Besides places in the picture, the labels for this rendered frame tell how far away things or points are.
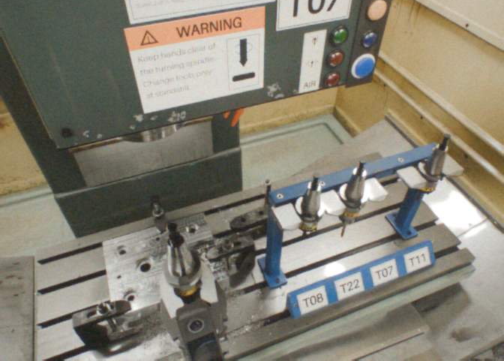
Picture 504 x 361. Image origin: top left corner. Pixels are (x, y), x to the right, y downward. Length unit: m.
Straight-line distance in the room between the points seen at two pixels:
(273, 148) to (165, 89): 1.51
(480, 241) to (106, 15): 1.32
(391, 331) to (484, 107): 0.74
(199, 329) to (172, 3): 0.41
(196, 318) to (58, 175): 0.98
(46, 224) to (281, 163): 1.06
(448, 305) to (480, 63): 0.75
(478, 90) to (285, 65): 0.98
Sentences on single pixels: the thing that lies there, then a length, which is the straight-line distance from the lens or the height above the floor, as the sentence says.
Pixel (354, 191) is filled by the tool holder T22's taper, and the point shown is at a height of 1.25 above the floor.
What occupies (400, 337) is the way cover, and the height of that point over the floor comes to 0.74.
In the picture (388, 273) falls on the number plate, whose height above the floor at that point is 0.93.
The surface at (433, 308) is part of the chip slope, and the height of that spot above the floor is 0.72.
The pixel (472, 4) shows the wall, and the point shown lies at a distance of 1.41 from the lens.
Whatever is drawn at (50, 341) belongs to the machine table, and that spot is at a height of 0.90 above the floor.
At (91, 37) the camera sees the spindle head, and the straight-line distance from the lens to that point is 0.44.
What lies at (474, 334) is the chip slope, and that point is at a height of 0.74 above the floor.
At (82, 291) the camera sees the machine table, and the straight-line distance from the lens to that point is 1.20.
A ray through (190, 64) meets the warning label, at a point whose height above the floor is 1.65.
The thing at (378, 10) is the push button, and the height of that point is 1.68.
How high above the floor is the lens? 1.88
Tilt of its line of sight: 45 degrees down
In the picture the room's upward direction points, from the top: straight up
